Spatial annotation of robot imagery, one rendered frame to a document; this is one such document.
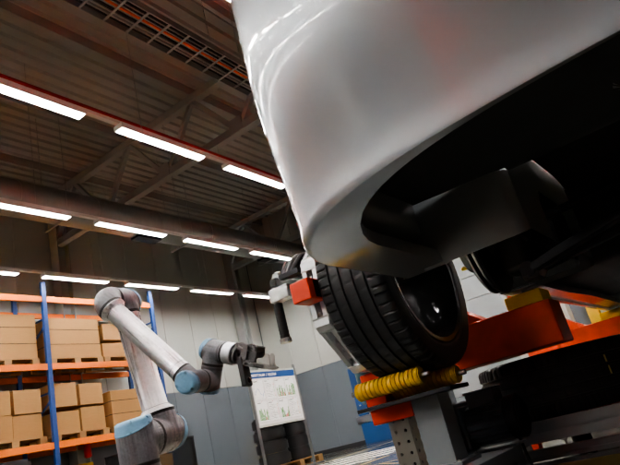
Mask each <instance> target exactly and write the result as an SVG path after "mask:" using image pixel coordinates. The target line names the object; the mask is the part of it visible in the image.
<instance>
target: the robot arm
mask: <svg viewBox="0 0 620 465"><path fill-rule="evenodd" d="M141 305H142V299H141V297H140V295H139V293H138V292H136V291H134V290H131V289H128V288H114V287H108V288H104V289H102V290H101V291H99V292H98V293H97V295H96V297H95V300H94V308H95V311H96V313H97V315H98V316H99V317H100V318H101V319H102V320H103V321H110V322H111V323H112V324H113V325H114V326H115V327H117V329H118V332H119V335H120V339H121V342H122V345H123V348H124V351H125V357H126V360H127V363H128V366H129V370H130V373H131V376H132V379H133V382H134V386H135V389H136V392H137V397H138V401H139V404H140V407H141V410H142V413H141V415H140V416H138V417H136V418H133V419H130V420H127V421H124V422H121V423H118V424H117V425H116V426H115V427H114V438H115V443H116V448H117V454H118V458H119V464H120V465H161V460H160V455H161V454H164V453H167V452H172V451H174V450H176V449H177V448H179V447H180V446H181V445H182V444H183V443H184V442H185V440H186V438H187V434H188V426H187V422H186V420H185V418H184V417H183V416H182V415H180V414H178V413H176V411H175V408H174V406H173V405H172V404H170V403H168V401H167V399H166V395H165V392H164V389H163V386H162V383H161V378H160V375H159V372H158V368H157V366H158V367H159V368H160V369H161V370H162V371H164V372H165V373H166V374H167V375H168V376H169V377H170V378H171V379H172V380H173V382H174V384H175V387H176V389H177V390H178V391H179V392H180V393H182V394H185V395H192V394H195V393H200V394H203V395H215V394H218V393H219V392H220V388H221V377H222V370H223V365H224V364H228V365H236V364H237V365H238V370H239V375H240V378H241V383H242V387H251V386H253V381H252V377H251V373H250V368H249V367H255V368H261V369H268V370H277V369H279V367H278V366H277V365H275V355H274V353H271V354H270V355H269V354H268V353H266V354H265V349H266V347H263V346H259V345H255V344H254V345H253V344H245V343H242V342H236V343H234V342H229V341H224V340H217V339H205V340H203V341H202V343H201V344H200V346H199V349H198V354H199V357H200V358H201V359H202V365H201V369H196V368H194V367H193V366H192V365H191V364H190V363H188V362H187V361H186V360H184V359H183V358H182V357H181V356H180V355H179V354H178V353H177V352H175V351H174V350H173V349H172V348H171V347H170V346H169V345H168V344H166V343H165V342H164V341H163V340H162V339H161V338H160V337H158V336H157V335H156V334H155V333H154V332H153V331H152V330H151V329H150V328H148V327H147V326H146V325H145V324H144V323H143V321H142V318H141V315H140V309H141Z"/></svg>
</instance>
